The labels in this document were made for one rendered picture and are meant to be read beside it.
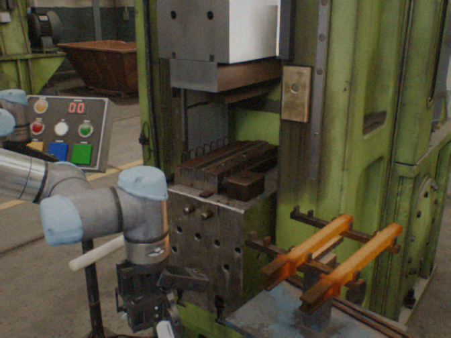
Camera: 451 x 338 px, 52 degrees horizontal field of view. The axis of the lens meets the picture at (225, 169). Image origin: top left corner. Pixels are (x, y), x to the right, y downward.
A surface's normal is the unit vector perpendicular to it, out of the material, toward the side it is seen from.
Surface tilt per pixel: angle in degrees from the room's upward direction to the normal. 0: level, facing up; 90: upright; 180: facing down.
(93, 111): 60
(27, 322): 0
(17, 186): 94
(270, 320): 0
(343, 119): 90
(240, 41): 90
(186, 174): 90
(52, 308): 0
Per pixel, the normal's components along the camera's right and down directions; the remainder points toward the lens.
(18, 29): 0.68, 0.06
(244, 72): 0.81, 0.20
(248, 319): 0.00, -0.94
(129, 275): 0.58, 0.27
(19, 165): 0.61, -0.45
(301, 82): -0.58, 0.27
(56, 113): -0.16, -0.18
